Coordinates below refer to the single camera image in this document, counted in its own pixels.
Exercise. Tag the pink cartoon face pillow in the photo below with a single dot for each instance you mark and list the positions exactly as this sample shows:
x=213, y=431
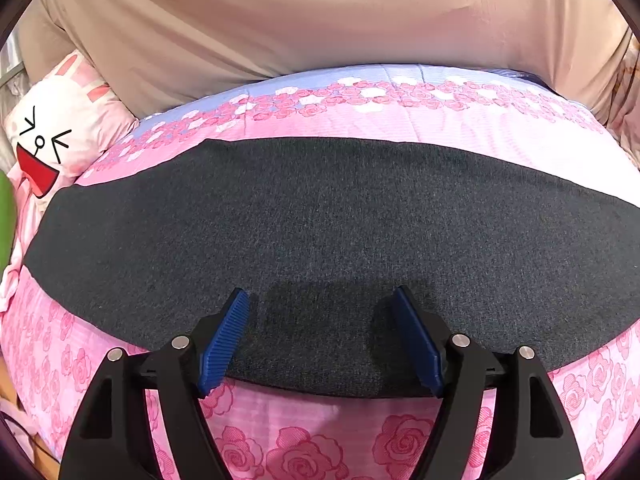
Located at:
x=45, y=110

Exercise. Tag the cream patterned curtain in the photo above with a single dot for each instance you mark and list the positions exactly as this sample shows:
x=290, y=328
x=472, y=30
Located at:
x=625, y=100

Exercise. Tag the white metal bed rail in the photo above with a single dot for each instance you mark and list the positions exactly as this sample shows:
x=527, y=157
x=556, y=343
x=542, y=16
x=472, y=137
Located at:
x=10, y=70

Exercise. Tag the pink rose-print blanket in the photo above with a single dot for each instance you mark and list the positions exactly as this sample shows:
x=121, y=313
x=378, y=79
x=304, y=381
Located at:
x=350, y=120

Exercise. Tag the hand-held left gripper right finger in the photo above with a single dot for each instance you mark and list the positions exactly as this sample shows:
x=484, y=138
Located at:
x=417, y=340

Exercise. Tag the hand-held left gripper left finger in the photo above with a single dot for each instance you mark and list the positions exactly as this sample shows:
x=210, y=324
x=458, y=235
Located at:
x=226, y=340

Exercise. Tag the green cushion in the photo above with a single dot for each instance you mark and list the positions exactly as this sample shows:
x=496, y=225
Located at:
x=6, y=220

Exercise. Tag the dark grey pants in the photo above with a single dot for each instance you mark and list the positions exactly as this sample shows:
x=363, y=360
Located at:
x=320, y=220

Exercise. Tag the beige cloth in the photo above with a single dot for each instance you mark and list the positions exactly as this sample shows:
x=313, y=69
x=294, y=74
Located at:
x=300, y=20

